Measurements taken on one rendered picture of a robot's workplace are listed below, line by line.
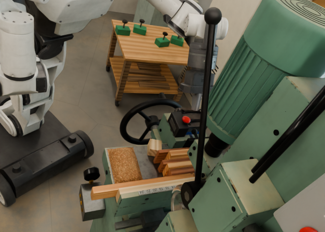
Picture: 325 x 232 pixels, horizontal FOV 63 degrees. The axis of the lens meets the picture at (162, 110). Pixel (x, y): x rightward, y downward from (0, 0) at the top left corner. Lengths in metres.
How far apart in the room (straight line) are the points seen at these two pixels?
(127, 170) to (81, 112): 1.46
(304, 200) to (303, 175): 0.08
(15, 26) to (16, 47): 0.05
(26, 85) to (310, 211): 0.61
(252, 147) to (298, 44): 0.21
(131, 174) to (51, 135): 1.10
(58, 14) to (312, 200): 0.78
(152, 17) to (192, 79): 2.09
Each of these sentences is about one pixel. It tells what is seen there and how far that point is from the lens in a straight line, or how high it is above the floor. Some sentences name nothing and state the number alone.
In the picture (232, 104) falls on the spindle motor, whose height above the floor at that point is 1.30.
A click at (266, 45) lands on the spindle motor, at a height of 1.44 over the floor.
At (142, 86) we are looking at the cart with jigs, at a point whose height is 0.19.
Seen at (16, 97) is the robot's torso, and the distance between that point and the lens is 1.44.
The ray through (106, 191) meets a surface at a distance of 0.77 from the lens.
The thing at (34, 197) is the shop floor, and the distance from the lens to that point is 1.82.
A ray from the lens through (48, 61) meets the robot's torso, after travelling 1.29.
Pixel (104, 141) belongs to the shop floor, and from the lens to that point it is 2.08.
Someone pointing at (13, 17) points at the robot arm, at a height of 1.30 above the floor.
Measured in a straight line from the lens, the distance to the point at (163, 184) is 0.81.
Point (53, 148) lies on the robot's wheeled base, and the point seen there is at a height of 0.19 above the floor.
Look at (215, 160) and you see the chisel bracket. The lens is 0.78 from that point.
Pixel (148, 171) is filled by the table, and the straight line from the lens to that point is 0.88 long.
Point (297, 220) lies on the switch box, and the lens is 0.39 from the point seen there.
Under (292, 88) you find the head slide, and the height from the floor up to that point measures 1.41.
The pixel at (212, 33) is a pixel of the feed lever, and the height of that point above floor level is 1.41.
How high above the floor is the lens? 1.61
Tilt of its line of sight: 41 degrees down
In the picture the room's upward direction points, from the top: 23 degrees clockwise
